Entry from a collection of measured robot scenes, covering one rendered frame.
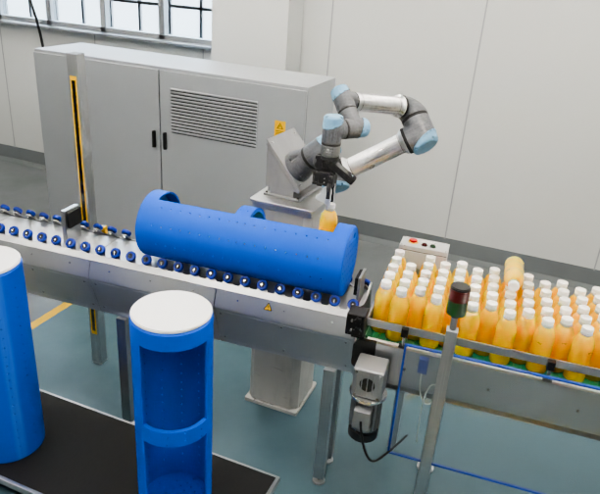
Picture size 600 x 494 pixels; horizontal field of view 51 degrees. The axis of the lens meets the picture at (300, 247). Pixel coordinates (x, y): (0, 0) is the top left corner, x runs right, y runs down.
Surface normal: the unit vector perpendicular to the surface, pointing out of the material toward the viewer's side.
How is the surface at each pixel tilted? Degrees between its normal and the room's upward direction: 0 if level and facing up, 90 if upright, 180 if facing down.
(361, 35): 90
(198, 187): 90
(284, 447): 0
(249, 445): 0
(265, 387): 90
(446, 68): 90
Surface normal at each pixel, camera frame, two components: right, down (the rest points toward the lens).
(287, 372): -0.38, 0.36
